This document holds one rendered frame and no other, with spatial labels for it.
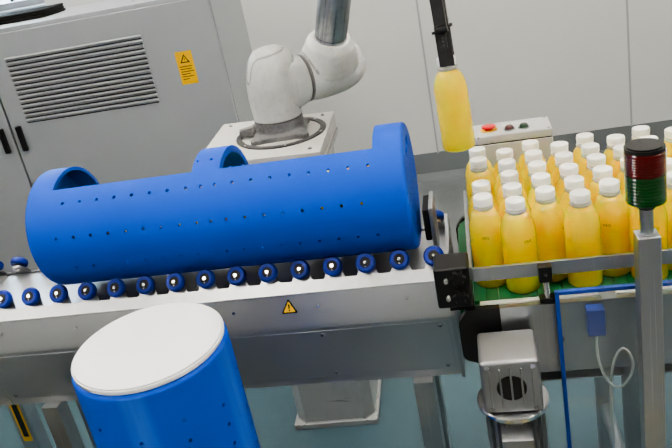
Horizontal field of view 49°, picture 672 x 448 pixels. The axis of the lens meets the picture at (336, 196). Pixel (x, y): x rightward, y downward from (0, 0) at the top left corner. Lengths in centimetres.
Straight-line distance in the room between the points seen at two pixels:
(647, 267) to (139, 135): 260
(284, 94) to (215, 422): 118
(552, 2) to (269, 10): 162
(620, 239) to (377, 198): 49
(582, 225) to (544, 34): 307
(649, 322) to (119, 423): 92
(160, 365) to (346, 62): 129
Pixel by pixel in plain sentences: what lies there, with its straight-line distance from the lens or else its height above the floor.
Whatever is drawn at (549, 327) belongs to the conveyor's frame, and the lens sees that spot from 157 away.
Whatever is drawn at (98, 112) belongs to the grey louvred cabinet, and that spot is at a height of 101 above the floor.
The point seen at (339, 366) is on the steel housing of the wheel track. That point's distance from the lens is 181.
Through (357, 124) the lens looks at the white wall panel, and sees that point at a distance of 460.
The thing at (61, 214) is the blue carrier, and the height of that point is 117.
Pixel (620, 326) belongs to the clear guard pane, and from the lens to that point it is 154.
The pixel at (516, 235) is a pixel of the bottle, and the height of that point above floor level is 104.
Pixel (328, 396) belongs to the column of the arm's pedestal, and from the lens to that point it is 268.
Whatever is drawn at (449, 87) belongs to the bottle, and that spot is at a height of 131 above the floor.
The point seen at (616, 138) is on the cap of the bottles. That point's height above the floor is 110.
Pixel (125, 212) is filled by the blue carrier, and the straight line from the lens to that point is 170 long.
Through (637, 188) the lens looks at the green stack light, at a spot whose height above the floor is 119.
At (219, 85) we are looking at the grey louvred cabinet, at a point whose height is 105.
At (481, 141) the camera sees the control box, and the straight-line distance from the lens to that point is 188.
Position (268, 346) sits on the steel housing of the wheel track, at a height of 78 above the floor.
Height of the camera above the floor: 171
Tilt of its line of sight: 22 degrees down
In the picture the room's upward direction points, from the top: 11 degrees counter-clockwise
